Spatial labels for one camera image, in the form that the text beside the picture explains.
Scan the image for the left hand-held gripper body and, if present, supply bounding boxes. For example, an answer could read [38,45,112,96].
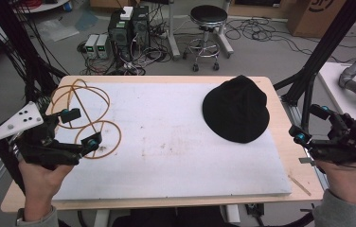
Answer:
[0,101,83,171]

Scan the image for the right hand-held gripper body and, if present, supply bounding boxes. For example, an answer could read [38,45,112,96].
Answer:
[308,108,356,165]

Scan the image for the tan wire hat rack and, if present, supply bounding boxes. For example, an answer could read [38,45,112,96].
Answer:
[49,78,123,160]

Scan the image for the black bucket hat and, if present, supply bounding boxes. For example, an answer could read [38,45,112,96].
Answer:
[202,74,271,145]

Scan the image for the person's left hand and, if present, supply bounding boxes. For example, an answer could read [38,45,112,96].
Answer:
[18,158,75,222]

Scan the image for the person's right hand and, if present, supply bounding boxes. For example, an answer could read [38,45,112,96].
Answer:
[314,159,356,206]

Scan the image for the white side table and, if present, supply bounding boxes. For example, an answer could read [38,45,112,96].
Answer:
[317,61,356,118]

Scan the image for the light wooden table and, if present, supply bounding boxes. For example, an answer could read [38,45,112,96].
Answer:
[0,75,326,214]

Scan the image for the thin wooden stick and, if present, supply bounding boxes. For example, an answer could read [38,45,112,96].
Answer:
[287,174,312,197]

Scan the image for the grey power supply unit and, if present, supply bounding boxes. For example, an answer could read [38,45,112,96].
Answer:
[96,33,111,60]
[83,33,100,60]

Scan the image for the white foam board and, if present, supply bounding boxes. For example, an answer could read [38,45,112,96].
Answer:
[52,82,293,201]

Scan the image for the clear plastic sheet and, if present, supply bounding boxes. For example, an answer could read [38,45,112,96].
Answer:
[34,18,80,43]

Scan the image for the black computer tower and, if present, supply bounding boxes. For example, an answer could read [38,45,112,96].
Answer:
[131,5,151,52]
[107,9,134,62]

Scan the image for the brown cardboard box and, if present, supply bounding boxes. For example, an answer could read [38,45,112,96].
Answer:
[285,0,356,40]

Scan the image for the person's dark trouser legs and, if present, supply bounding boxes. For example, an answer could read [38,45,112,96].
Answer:
[112,205,228,227]

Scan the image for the round white table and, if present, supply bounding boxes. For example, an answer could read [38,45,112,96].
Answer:
[10,0,70,15]

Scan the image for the small white box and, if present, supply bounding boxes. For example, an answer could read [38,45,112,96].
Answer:
[119,6,134,22]

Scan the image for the black round stool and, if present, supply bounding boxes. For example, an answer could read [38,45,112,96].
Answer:
[187,4,230,72]

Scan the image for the aluminium rail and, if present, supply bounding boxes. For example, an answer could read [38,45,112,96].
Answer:
[280,96,330,191]

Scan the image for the small metal bracket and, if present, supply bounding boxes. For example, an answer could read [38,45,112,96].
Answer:
[298,156,316,166]

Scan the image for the black metal frame stand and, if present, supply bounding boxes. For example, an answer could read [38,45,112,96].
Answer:
[0,0,70,110]
[273,0,356,131]

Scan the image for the bundle of computer cables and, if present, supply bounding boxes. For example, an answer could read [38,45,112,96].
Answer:
[77,40,174,77]

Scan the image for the tangle of black floor cables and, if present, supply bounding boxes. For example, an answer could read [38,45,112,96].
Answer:
[224,16,356,65]

